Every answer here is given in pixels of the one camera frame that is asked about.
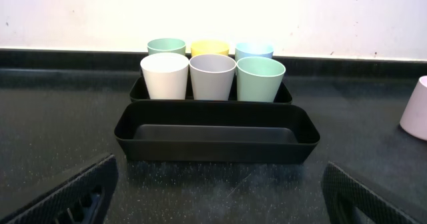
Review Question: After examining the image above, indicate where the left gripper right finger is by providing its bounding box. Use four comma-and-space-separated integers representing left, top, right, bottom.
321, 161, 427, 224

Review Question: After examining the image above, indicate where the yellow cup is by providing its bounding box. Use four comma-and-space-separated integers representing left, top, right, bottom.
190, 39, 231, 57

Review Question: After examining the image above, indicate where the grey cup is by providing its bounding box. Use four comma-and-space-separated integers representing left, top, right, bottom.
189, 53, 238, 101

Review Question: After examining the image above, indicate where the green cup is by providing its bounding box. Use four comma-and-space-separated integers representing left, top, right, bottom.
236, 56, 287, 103
147, 37, 187, 57

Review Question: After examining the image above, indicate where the black tray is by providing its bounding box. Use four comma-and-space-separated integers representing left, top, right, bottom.
113, 99, 321, 165
129, 71, 294, 105

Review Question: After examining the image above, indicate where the blue cup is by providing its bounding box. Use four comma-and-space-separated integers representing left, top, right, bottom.
234, 42, 275, 63

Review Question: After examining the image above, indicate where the white cup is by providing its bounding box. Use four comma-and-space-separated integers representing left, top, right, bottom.
139, 52, 190, 101

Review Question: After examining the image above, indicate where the pink cup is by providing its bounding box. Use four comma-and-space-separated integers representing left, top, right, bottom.
399, 75, 427, 141

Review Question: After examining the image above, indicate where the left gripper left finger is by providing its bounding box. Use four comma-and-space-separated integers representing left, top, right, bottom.
0, 153, 119, 224

